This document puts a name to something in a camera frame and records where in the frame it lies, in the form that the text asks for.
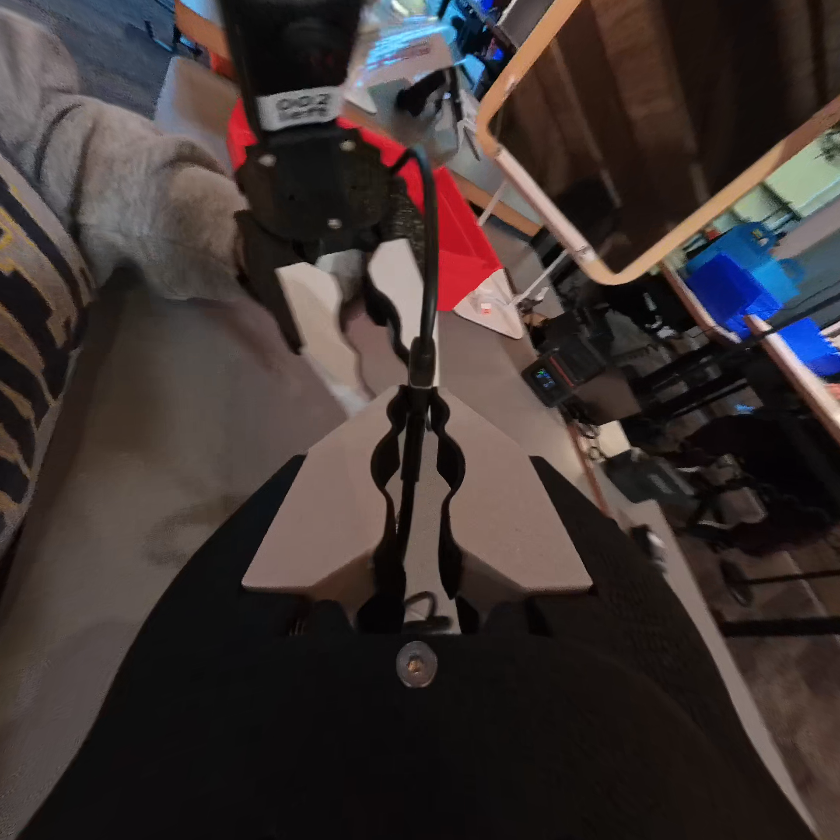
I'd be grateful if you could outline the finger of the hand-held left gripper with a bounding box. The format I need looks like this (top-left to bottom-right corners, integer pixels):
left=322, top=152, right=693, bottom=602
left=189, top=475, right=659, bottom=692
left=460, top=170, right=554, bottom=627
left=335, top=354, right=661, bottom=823
left=363, top=238, right=426, bottom=370
left=277, top=261, right=376, bottom=409

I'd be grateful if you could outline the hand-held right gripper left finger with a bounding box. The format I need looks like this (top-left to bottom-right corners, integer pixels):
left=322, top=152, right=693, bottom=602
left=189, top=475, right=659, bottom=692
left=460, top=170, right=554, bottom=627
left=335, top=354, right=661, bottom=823
left=240, top=385, right=412, bottom=632

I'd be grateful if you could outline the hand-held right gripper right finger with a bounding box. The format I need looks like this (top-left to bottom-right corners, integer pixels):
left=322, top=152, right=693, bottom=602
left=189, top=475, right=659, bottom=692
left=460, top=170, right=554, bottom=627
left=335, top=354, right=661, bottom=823
left=427, top=385, right=595, bottom=632

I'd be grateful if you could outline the grey braided usb-c cable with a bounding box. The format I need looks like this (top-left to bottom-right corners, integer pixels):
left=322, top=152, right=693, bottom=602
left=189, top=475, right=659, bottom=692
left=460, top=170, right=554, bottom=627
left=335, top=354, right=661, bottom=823
left=392, top=357, right=439, bottom=634

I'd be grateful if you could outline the person's left forearm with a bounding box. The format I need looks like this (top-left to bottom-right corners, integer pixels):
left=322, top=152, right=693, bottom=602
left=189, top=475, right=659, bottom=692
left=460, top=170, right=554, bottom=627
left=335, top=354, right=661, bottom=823
left=0, top=7, right=253, bottom=306

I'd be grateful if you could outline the translucent plastic box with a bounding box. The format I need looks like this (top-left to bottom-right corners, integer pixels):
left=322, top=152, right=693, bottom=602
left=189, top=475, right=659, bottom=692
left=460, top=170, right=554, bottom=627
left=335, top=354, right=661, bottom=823
left=341, top=0, right=473, bottom=172

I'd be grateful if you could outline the black box device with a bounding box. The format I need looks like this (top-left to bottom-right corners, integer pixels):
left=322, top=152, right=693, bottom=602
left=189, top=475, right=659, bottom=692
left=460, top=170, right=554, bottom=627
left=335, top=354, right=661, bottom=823
left=604, top=446, right=697, bottom=519

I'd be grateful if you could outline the black power station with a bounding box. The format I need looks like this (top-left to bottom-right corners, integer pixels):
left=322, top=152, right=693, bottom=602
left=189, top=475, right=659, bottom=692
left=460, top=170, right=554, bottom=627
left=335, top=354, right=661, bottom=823
left=521, top=328, right=608, bottom=409

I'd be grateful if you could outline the desk with pale wood edge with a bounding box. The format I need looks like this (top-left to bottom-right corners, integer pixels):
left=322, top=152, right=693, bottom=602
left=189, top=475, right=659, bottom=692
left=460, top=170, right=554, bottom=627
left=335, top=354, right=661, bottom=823
left=476, top=0, right=840, bottom=286

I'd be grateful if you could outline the black and gold patterned cloth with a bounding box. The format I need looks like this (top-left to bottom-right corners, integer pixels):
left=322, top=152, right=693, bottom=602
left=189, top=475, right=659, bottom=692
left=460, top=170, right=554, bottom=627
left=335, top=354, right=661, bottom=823
left=0, top=154, right=96, bottom=559

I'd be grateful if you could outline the black-legged desk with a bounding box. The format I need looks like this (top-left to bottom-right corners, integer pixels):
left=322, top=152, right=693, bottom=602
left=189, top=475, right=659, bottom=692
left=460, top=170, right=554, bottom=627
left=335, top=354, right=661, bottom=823
left=656, top=259, right=840, bottom=641

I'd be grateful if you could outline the blue plastic container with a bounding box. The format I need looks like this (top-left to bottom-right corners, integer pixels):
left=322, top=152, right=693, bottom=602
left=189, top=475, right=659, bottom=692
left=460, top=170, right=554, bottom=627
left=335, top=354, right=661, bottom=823
left=774, top=318, right=840, bottom=378
left=686, top=223, right=805, bottom=336

